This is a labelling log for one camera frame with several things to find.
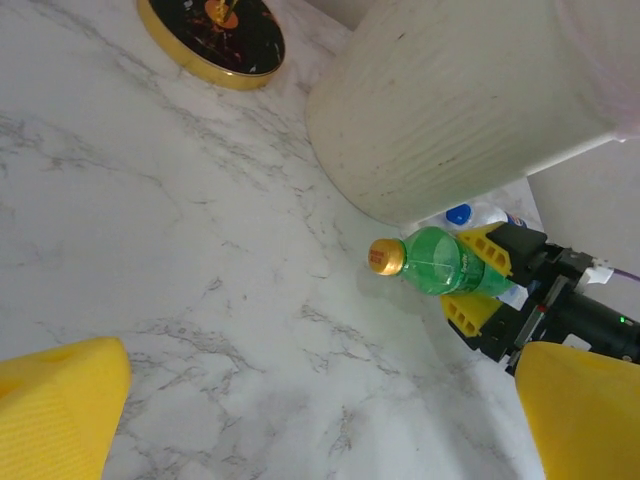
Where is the gold wire glass stand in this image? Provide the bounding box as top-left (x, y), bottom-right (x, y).
top-left (136, 0), bottom-right (287, 93)

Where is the green soda bottle gold cap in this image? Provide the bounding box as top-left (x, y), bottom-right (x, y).
top-left (368, 225), bottom-right (517, 300)

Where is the clear bottle blue label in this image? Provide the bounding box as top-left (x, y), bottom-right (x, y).
top-left (428, 201), bottom-right (531, 236)

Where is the white plastic bin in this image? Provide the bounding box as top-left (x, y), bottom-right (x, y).
top-left (303, 0), bottom-right (640, 227)

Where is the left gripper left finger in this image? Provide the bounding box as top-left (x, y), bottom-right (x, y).
top-left (0, 336), bottom-right (134, 480)

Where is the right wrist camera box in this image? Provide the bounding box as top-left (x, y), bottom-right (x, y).
top-left (582, 254), bottom-right (617, 287)

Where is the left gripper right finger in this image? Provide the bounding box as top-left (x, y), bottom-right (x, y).
top-left (514, 341), bottom-right (640, 480)

